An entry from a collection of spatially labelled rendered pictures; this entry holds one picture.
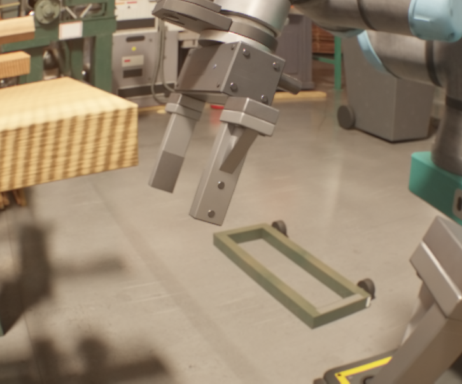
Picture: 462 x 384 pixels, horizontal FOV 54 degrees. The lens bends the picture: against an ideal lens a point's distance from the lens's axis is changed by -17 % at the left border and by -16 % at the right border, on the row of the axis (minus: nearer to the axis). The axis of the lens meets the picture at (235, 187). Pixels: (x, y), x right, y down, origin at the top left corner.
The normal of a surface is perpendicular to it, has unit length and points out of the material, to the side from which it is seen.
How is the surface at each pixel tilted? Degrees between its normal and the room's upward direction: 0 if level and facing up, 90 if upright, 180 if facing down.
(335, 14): 125
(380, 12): 114
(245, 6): 73
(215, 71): 67
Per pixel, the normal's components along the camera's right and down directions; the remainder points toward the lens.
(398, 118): 0.46, 0.39
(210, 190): 0.40, 0.18
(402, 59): -0.69, 0.58
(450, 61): -0.75, 0.36
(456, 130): -0.81, -0.13
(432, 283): -0.89, -0.32
